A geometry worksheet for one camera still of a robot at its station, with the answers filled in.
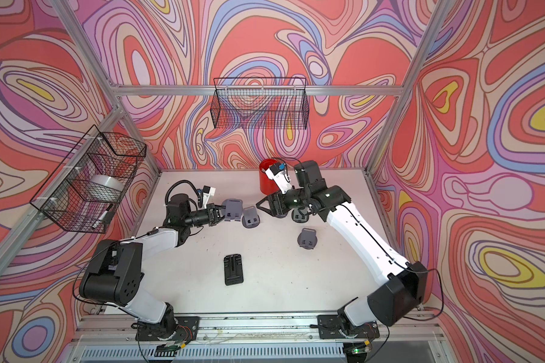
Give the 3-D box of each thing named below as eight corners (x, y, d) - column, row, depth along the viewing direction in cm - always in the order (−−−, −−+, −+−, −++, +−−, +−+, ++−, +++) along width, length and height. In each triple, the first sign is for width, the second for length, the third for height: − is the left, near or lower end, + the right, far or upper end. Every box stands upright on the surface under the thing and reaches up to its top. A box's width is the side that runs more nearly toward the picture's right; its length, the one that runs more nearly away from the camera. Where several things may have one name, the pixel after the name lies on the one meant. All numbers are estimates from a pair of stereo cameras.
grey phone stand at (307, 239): (297, 250, 93) (299, 242, 87) (296, 236, 97) (298, 228, 91) (315, 250, 93) (317, 241, 87) (313, 236, 97) (316, 228, 91)
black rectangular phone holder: (226, 286, 85) (225, 283, 82) (224, 259, 92) (223, 256, 89) (245, 282, 86) (244, 279, 83) (241, 256, 93) (240, 252, 90)
